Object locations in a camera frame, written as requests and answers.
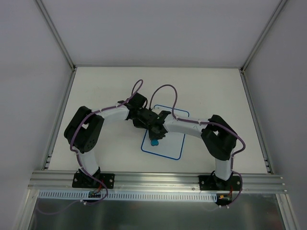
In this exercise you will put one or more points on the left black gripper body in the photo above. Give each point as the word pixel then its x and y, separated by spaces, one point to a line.
pixel 134 103

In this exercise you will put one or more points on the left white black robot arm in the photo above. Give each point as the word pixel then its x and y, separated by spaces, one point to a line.
pixel 82 133

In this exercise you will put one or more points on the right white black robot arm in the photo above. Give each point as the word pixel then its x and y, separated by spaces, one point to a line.
pixel 218 137

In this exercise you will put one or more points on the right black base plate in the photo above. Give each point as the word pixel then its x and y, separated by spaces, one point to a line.
pixel 213 183

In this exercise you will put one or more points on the aluminium mounting rail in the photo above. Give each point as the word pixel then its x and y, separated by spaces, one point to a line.
pixel 160 182

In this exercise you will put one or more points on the right aluminium corner post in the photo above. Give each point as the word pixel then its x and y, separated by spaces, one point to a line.
pixel 268 26

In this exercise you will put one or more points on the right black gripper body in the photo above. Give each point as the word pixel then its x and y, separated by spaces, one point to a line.
pixel 158 131

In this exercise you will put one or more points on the aluminium corner post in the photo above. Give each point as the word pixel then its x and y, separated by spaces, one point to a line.
pixel 268 26
pixel 51 26

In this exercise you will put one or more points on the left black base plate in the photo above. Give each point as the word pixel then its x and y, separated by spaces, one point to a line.
pixel 81 180

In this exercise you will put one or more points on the blue whiteboard eraser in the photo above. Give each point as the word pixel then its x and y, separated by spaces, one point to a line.
pixel 154 142

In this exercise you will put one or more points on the blue framed whiteboard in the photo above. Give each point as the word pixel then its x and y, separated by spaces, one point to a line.
pixel 171 146

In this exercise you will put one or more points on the left aluminium corner post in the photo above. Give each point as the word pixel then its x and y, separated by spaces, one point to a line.
pixel 51 26

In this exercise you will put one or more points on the white slotted cable duct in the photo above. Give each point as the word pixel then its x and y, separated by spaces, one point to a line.
pixel 129 196

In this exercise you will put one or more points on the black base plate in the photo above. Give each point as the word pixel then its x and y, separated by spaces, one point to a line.
pixel 81 180
pixel 213 183

